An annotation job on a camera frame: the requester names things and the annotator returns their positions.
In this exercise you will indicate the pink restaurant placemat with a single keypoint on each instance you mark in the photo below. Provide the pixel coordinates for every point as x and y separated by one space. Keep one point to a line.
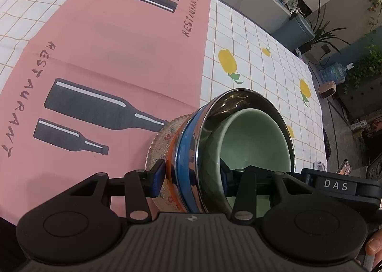
77 65

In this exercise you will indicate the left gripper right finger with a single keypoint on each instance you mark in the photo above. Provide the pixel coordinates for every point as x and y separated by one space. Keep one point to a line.
303 224

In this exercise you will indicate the potted green plant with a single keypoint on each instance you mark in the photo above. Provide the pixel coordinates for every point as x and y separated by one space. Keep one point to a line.
322 34

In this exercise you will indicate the pink space heater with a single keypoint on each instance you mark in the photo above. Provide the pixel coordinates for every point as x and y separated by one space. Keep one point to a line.
327 89

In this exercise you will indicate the lemon checkered tablecloth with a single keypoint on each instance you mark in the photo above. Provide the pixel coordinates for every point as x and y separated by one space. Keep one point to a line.
239 53

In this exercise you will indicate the water bottle jug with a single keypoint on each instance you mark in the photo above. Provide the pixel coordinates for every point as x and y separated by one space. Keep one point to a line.
335 73

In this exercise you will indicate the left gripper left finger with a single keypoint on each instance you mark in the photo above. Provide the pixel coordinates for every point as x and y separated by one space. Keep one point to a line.
89 219

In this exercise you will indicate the blue steel bowl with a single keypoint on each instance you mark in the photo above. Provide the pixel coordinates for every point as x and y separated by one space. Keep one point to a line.
196 130

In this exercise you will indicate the grey-green trash bin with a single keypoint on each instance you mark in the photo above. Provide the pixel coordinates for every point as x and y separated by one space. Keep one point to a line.
294 33

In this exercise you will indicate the green ceramic bowl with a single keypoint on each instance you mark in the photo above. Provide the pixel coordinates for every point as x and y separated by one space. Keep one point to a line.
248 138

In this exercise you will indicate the person's right hand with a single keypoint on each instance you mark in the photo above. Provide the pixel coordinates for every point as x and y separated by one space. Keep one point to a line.
370 255

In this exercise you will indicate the clear glass plate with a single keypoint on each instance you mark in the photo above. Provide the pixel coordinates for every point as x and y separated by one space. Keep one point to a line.
166 201

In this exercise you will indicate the smartphone on stand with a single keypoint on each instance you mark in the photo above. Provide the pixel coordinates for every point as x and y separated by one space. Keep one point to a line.
345 168

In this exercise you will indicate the orange steel bowl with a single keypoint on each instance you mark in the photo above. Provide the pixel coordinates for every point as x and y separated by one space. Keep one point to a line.
170 171

